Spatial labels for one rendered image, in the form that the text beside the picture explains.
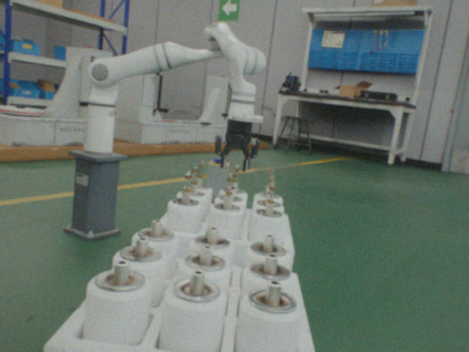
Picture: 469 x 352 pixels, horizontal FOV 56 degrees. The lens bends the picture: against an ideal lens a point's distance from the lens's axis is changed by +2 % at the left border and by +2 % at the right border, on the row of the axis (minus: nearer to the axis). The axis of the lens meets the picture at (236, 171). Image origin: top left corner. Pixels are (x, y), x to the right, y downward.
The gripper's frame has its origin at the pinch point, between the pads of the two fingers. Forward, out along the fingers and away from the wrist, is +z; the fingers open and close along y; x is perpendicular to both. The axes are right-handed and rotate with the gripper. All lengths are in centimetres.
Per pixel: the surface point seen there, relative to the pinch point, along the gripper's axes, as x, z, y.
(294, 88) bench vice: -400, -46, -215
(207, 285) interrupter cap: 60, 10, 24
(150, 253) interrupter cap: 45, 10, 31
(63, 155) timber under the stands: -203, 32, 54
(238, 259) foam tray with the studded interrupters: 19.9, 21.6, 3.0
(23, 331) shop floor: 25, 35, 53
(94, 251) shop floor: -23, 35, 37
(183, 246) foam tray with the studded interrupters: 14.0, 20.3, 16.7
